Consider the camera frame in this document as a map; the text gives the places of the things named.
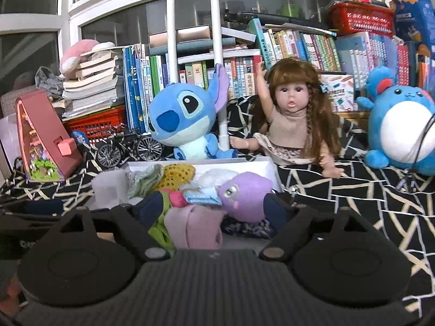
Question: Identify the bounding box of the green scrunchie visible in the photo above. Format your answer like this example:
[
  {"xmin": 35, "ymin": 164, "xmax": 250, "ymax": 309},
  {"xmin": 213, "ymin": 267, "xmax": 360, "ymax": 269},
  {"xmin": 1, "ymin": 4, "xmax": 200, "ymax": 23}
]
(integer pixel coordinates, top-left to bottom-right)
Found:
[{"xmin": 148, "ymin": 191, "xmax": 175, "ymax": 250}]

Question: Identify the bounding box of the pink triangular dollhouse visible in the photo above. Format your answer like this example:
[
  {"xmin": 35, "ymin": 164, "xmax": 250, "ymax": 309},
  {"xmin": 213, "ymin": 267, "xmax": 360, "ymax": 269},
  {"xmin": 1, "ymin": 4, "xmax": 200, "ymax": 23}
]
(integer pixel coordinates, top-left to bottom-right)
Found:
[{"xmin": 15, "ymin": 90, "xmax": 83, "ymax": 183}]

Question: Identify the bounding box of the red plastic basket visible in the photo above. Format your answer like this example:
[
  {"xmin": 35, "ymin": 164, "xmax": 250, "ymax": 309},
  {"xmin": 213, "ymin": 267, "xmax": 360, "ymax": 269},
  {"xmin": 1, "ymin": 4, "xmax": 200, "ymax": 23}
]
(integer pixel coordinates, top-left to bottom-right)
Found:
[
  {"xmin": 328, "ymin": 2, "xmax": 394, "ymax": 36},
  {"xmin": 63, "ymin": 105, "xmax": 127, "ymax": 144}
]

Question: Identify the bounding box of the purple one-eyed plush toy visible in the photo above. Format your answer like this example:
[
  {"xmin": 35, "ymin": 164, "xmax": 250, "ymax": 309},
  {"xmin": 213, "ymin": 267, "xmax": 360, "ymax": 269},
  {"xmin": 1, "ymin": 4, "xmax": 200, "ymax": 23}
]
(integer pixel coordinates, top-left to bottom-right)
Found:
[{"xmin": 217, "ymin": 172, "xmax": 273, "ymax": 224}]

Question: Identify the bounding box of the blue patterned pouch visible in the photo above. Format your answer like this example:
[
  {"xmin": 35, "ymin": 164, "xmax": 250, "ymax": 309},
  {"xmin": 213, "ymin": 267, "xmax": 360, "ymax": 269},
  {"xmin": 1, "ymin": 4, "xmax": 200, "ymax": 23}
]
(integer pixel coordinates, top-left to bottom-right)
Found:
[{"xmin": 220, "ymin": 216, "xmax": 276, "ymax": 240}]

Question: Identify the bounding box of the black white patterned cloth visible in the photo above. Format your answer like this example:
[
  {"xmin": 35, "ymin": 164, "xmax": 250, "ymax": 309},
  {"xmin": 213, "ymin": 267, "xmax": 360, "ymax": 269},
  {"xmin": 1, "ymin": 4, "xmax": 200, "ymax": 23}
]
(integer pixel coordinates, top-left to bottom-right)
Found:
[{"xmin": 1, "ymin": 96, "xmax": 434, "ymax": 316}]

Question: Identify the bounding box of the blue cardboard box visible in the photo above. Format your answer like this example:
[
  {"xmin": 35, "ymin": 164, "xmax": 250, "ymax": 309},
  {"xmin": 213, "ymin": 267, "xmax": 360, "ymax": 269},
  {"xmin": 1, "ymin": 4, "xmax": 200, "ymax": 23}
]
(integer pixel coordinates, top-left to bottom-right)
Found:
[{"xmin": 389, "ymin": 0, "xmax": 434, "ymax": 59}]

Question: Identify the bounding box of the row of upright books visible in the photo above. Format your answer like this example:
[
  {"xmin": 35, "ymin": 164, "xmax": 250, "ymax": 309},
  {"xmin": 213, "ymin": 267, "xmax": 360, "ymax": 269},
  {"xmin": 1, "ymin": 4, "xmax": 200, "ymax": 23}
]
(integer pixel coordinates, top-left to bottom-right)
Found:
[{"xmin": 122, "ymin": 19, "xmax": 434, "ymax": 133}]

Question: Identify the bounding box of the red plastic basket left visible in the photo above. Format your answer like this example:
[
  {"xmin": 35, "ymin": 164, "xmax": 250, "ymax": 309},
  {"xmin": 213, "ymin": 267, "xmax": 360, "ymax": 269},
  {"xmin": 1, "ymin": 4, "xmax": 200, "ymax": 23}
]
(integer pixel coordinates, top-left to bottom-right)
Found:
[{"xmin": 63, "ymin": 105, "xmax": 127, "ymax": 144}]

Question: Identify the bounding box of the white fluffy plush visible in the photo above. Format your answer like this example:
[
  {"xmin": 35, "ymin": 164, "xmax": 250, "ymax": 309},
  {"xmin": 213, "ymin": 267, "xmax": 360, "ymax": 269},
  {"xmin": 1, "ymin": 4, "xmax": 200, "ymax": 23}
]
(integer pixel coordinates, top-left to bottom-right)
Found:
[{"xmin": 197, "ymin": 168, "xmax": 238, "ymax": 187}]

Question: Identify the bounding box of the blue Stitch plush toy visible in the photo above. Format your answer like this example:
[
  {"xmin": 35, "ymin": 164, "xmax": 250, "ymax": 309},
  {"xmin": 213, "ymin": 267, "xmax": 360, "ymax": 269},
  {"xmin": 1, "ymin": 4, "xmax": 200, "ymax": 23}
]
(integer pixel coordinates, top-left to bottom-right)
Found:
[{"xmin": 148, "ymin": 63, "xmax": 237, "ymax": 161}]

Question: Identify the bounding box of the miniature black bicycle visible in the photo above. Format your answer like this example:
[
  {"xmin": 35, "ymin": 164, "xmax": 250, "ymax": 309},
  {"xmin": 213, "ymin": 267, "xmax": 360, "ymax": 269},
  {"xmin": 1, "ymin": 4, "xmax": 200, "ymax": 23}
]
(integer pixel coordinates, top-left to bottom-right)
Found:
[{"xmin": 96, "ymin": 124, "xmax": 164, "ymax": 169}]

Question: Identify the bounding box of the pink plush on books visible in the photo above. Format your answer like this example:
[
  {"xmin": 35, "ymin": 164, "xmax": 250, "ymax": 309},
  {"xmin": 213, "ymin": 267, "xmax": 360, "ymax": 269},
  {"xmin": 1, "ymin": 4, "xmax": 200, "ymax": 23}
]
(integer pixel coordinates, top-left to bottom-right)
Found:
[{"xmin": 59, "ymin": 39, "xmax": 115, "ymax": 79}]

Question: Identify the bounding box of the black cable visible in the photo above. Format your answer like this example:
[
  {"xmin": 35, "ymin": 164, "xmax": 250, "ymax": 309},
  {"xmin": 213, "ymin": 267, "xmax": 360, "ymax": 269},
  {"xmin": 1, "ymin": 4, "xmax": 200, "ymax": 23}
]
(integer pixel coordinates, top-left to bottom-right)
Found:
[{"xmin": 395, "ymin": 113, "xmax": 435, "ymax": 191}]

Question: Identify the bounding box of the brown-haired baby doll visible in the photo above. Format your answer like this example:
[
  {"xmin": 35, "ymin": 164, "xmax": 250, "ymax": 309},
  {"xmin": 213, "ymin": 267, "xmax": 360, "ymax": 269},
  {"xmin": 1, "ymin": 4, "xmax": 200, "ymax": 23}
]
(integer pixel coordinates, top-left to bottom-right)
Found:
[{"xmin": 229, "ymin": 58, "xmax": 344, "ymax": 179}]

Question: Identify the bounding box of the white cardboard box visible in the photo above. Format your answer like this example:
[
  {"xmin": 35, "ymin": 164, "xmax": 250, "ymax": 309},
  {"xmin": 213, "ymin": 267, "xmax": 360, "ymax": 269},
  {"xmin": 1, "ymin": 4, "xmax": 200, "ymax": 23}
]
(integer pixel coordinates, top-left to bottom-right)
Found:
[{"xmin": 86, "ymin": 156, "xmax": 283, "ymax": 242}]

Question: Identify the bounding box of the green grey cloth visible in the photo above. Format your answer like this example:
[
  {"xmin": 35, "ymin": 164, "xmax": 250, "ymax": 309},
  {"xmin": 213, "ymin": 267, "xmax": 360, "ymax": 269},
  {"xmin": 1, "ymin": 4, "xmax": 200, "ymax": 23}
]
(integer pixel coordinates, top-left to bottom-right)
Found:
[{"xmin": 126, "ymin": 164, "xmax": 164, "ymax": 199}]

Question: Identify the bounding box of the blue round plush toy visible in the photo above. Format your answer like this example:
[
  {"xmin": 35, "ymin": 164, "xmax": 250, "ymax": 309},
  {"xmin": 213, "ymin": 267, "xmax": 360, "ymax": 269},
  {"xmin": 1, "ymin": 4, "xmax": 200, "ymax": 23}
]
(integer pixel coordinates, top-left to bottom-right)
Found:
[{"xmin": 356, "ymin": 66, "xmax": 434, "ymax": 176}]

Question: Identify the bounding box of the yellow sequin pouch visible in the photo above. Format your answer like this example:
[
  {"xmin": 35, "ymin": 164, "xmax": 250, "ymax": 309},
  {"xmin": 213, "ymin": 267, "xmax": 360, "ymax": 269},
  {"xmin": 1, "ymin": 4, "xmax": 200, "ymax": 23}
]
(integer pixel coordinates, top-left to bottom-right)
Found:
[{"xmin": 153, "ymin": 164, "xmax": 195, "ymax": 191}]

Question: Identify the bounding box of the red plastic basket right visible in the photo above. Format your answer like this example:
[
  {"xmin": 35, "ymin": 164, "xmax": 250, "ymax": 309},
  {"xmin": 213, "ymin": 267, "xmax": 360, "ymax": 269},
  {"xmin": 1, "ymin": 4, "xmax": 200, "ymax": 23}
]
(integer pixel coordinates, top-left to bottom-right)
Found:
[{"xmin": 328, "ymin": 2, "xmax": 394, "ymax": 36}]

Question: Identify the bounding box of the pink soft item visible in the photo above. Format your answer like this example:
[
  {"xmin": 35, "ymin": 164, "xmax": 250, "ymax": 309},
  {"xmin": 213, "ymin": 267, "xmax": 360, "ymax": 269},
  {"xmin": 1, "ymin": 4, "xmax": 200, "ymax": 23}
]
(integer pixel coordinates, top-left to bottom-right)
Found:
[{"xmin": 169, "ymin": 191, "xmax": 189, "ymax": 208}]

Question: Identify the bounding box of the white pipe frame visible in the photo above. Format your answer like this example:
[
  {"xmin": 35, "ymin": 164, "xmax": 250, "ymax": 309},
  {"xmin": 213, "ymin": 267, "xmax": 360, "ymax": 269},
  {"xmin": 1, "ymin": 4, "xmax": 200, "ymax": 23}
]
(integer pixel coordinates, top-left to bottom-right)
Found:
[{"xmin": 150, "ymin": 0, "xmax": 235, "ymax": 161}]

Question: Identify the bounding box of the stack of horizontal books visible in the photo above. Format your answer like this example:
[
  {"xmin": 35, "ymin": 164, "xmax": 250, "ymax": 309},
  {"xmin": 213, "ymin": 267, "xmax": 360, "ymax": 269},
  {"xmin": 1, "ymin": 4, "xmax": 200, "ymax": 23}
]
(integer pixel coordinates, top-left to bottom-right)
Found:
[{"xmin": 63, "ymin": 49, "xmax": 125, "ymax": 119}]

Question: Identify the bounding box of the light blue small packet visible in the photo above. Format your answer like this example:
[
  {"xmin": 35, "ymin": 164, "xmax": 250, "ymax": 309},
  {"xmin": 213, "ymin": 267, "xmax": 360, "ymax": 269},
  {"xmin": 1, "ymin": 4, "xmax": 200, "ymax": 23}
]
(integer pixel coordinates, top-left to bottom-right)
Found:
[{"xmin": 181, "ymin": 183, "xmax": 222, "ymax": 206}]

